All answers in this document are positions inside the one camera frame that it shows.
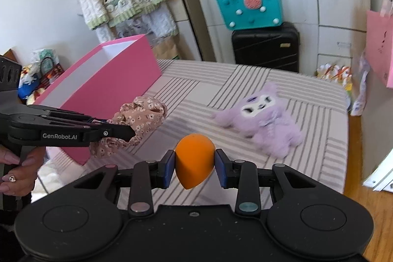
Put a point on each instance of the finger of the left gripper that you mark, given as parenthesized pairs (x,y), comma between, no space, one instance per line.
(105,130)
(50,115)

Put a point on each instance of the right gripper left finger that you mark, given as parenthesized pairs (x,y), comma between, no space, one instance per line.
(90,215)

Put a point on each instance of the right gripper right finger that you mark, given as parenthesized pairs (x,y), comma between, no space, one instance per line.
(298,213)

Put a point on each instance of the pink floral fabric scrunchie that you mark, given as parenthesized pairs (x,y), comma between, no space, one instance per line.
(143,115)

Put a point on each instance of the orange egg-shaped sponge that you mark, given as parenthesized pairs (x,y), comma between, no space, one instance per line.
(194,160)

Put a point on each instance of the left hand pink nails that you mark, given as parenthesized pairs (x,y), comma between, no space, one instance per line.
(21,179)

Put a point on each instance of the pink storage box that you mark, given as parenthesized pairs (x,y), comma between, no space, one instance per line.
(111,74)

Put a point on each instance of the brown paper bag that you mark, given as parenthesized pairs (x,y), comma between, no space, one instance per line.
(166,49)

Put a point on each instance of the purple plush toy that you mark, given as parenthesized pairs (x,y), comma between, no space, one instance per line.
(263,118)

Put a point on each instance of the striped table cover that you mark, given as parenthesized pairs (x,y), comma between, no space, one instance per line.
(193,91)

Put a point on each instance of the clear plastic bag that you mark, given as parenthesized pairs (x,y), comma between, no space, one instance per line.
(360,79)

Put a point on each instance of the colourful drink bottle pack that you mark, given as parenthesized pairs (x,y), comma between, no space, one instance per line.
(341,75)

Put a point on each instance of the black suitcase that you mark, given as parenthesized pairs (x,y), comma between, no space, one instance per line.
(271,47)

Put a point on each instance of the teal felt handbag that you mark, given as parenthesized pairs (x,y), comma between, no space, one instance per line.
(247,14)

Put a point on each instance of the pink paper gift bag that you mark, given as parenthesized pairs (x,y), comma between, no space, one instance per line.
(379,42)

